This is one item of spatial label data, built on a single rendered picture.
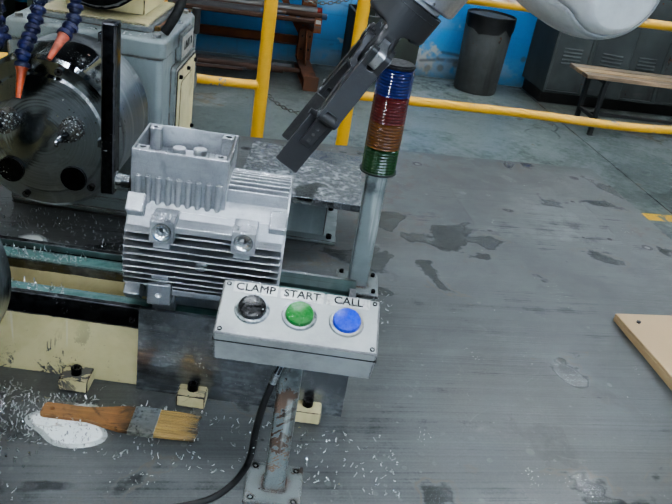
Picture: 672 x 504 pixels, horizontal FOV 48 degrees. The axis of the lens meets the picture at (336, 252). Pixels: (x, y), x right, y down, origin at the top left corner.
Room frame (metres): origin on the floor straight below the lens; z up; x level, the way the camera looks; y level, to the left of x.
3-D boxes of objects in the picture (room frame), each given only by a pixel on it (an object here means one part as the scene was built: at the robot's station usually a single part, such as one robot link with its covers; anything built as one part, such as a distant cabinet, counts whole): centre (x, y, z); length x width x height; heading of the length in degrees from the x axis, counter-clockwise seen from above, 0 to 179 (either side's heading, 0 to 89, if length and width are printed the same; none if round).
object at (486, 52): (6.11, -0.88, 0.30); 0.39 x 0.39 x 0.60
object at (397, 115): (1.22, -0.05, 1.14); 0.06 x 0.06 x 0.04
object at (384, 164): (1.22, -0.05, 1.05); 0.06 x 0.06 x 0.04
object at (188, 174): (0.91, 0.21, 1.11); 0.12 x 0.11 x 0.07; 94
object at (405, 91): (1.22, -0.05, 1.19); 0.06 x 0.06 x 0.04
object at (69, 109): (1.23, 0.49, 1.04); 0.41 x 0.25 x 0.25; 3
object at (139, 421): (0.76, 0.24, 0.80); 0.21 x 0.05 x 0.01; 94
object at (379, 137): (1.22, -0.05, 1.10); 0.06 x 0.06 x 0.04
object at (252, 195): (0.91, 0.17, 1.02); 0.20 x 0.19 x 0.19; 94
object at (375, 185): (1.22, -0.05, 1.01); 0.08 x 0.08 x 0.42; 3
